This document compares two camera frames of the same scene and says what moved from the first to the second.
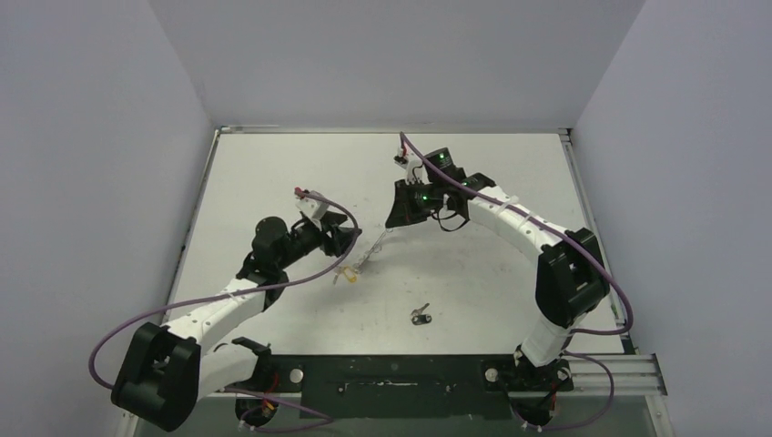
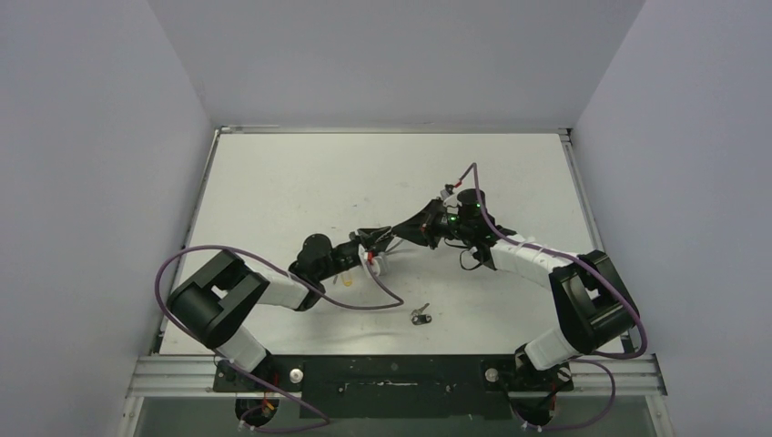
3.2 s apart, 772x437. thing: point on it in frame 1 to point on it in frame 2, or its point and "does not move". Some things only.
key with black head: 418,318 does not move
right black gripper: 411,203 to 430,223
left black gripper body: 329,245 to 345,256
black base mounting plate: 411,386 does not move
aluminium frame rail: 634,375 does not move
